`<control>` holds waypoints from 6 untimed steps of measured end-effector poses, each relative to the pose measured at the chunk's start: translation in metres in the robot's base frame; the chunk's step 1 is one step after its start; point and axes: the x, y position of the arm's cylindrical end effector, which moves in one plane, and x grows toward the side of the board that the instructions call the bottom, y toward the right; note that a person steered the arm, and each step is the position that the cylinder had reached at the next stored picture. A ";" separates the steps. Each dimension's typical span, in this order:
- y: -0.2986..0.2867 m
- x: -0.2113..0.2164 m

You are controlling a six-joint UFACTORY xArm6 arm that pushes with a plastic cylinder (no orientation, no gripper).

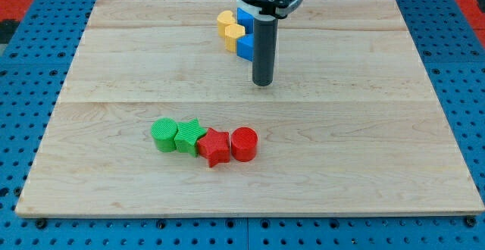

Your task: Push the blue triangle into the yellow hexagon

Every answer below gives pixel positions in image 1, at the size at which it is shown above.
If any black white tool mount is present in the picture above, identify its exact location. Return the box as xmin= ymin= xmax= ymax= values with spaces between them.
xmin=233 ymin=0 xmax=314 ymax=23

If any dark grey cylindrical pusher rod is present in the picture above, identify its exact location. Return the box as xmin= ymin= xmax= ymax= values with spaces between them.
xmin=252 ymin=19 xmax=278 ymax=86

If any blue triangle block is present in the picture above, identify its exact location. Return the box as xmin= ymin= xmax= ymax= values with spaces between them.
xmin=236 ymin=33 xmax=254 ymax=61

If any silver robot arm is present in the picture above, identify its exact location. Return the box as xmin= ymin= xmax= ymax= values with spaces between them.
xmin=236 ymin=0 xmax=303 ymax=86

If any yellow hexagon block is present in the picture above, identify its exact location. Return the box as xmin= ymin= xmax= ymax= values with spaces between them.
xmin=224 ymin=24 xmax=246 ymax=53

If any blue cube block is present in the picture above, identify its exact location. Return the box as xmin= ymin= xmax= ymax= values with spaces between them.
xmin=236 ymin=8 xmax=254 ymax=34

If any yellow heart block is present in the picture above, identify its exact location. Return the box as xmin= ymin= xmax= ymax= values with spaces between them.
xmin=217 ymin=10 xmax=236 ymax=38

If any red cylinder block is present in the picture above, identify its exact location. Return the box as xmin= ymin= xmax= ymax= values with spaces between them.
xmin=230 ymin=127 xmax=258 ymax=162

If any red star block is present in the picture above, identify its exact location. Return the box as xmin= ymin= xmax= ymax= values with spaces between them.
xmin=197 ymin=127 xmax=230 ymax=167

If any light wooden board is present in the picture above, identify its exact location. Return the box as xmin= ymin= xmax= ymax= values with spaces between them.
xmin=15 ymin=0 xmax=484 ymax=218

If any green star block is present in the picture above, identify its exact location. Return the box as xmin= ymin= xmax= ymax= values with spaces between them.
xmin=174 ymin=119 xmax=207 ymax=158

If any green cylinder block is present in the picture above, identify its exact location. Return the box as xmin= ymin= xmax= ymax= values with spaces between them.
xmin=151 ymin=117 xmax=178 ymax=152

